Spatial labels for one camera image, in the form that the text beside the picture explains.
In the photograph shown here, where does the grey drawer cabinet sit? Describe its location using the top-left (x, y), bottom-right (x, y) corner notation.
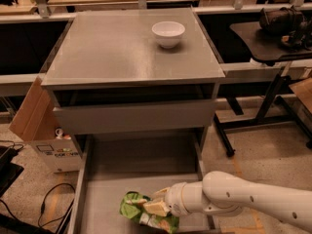
top-left (42, 9), bottom-right (224, 141)

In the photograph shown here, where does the black equipment at left edge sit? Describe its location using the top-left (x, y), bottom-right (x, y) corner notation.
top-left (0, 146), bottom-right (23, 197)

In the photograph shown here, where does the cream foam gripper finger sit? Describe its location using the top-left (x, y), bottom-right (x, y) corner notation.
top-left (143, 198), bottom-right (170, 216)
top-left (152, 187), bottom-right (170, 198)

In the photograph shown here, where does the green rice chip bag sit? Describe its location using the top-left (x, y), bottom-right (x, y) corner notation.
top-left (119, 191), bottom-right (179, 234)

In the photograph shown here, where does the grey top drawer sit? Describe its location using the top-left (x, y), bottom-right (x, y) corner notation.
top-left (54, 99), bottom-right (215, 135)

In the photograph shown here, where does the black cable on floor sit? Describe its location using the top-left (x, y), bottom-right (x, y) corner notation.
top-left (37, 182), bottom-right (76, 230)

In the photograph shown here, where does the black side table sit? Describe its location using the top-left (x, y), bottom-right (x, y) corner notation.
top-left (213, 20), bottom-right (312, 158)

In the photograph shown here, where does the grey open middle drawer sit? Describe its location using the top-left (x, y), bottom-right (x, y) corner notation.
top-left (68, 136), bottom-right (204, 234)

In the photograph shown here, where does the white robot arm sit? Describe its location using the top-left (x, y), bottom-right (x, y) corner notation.
top-left (143, 171), bottom-right (312, 232)

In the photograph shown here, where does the open cardboard box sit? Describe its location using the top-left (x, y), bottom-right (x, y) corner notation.
top-left (9, 77), bottom-right (82, 173)

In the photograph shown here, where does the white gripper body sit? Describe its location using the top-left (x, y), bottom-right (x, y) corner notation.
top-left (165, 182), bottom-right (186, 216)

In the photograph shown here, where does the white ceramic bowl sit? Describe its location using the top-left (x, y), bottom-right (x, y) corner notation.
top-left (152, 21), bottom-right (185, 49)

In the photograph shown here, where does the dark object on side table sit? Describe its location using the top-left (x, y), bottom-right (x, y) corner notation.
top-left (259, 7), bottom-right (312, 50)

